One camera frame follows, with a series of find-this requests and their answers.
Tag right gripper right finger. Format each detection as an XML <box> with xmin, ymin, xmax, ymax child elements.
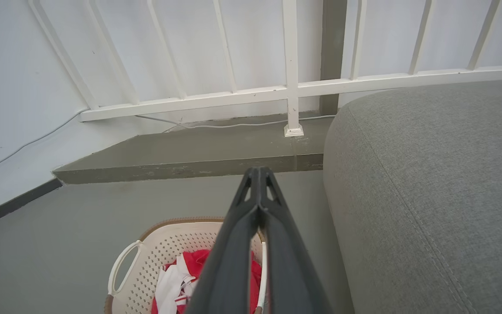
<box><xmin>258</xmin><ymin>167</ymin><xmax>334</xmax><ymax>314</ymax></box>

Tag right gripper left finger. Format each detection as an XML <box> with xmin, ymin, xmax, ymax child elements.
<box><xmin>186</xmin><ymin>167</ymin><xmax>261</xmax><ymax>314</ymax></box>

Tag cream perforated laundry basket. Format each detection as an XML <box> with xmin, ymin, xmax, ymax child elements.
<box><xmin>104</xmin><ymin>217</ymin><xmax>269</xmax><ymax>314</ymax></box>

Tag white garment with red trim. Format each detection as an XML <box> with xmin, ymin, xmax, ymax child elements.
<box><xmin>155</xmin><ymin>253</ymin><xmax>200</xmax><ymax>314</ymax></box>

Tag grey fabric sofa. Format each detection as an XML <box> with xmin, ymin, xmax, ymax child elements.
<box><xmin>323</xmin><ymin>78</ymin><xmax>502</xmax><ymax>314</ymax></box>

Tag white metal railing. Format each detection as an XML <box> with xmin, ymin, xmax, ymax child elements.
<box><xmin>28</xmin><ymin>0</ymin><xmax>502</xmax><ymax>138</ymax></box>

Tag black baseboard strip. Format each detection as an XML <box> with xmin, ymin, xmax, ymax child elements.
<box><xmin>0</xmin><ymin>178</ymin><xmax>63</xmax><ymax>232</ymax></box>

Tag thin white cable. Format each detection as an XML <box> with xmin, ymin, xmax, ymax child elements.
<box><xmin>0</xmin><ymin>109</ymin><xmax>336</xmax><ymax>177</ymax></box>

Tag dark grey wall pillar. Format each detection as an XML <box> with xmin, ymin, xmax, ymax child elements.
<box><xmin>319</xmin><ymin>0</ymin><xmax>348</xmax><ymax>115</ymax></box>

